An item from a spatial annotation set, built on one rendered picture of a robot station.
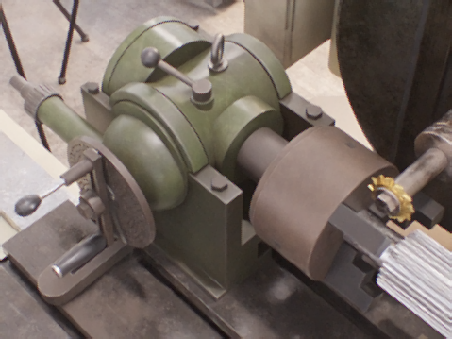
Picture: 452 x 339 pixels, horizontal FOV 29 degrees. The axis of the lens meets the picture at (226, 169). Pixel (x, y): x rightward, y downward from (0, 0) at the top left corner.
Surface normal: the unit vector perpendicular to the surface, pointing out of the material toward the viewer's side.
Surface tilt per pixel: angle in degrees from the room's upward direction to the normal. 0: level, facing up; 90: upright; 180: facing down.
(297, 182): 36
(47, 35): 0
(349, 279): 65
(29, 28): 0
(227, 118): 20
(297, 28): 90
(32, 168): 0
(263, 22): 90
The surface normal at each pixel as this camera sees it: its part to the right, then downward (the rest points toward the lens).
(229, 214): 0.70, 0.54
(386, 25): -0.72, 0.53
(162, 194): 0.11, 0.72
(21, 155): 0.00, -0.65
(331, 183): -0.25, -0.42
